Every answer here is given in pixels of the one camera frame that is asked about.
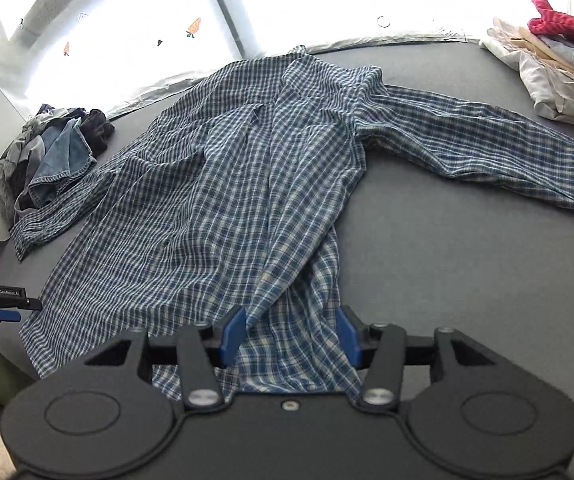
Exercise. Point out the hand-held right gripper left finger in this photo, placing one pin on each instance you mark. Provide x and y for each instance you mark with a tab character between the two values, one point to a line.
232	335

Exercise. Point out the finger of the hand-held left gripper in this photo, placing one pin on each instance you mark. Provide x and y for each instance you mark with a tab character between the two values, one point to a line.
8	316

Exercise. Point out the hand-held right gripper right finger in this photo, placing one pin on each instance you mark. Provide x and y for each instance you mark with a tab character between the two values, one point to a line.
348	335

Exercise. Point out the blue plaid shirt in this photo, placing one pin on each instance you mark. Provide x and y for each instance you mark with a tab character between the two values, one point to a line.
217	185

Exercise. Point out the pale green cloth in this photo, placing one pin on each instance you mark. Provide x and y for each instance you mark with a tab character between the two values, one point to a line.
2	380

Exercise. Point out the blue denim jeans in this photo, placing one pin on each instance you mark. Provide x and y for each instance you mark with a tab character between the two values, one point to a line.
62	155

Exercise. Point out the black garment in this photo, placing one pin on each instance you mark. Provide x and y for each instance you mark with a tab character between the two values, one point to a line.
98	132

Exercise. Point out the white printed curtain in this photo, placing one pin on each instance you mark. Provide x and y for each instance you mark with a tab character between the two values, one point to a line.
117	25

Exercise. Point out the cream folded garment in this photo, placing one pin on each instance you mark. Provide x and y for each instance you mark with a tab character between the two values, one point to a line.
542	85

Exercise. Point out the red knitted cloth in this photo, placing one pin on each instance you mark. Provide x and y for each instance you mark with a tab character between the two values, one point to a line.
572	25

